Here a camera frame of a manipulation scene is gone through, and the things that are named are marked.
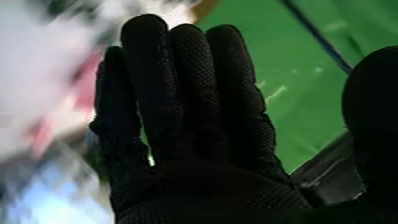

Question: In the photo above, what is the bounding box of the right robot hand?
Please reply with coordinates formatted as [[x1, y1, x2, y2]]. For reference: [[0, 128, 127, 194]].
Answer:
[[88, 13, 398, 224]]

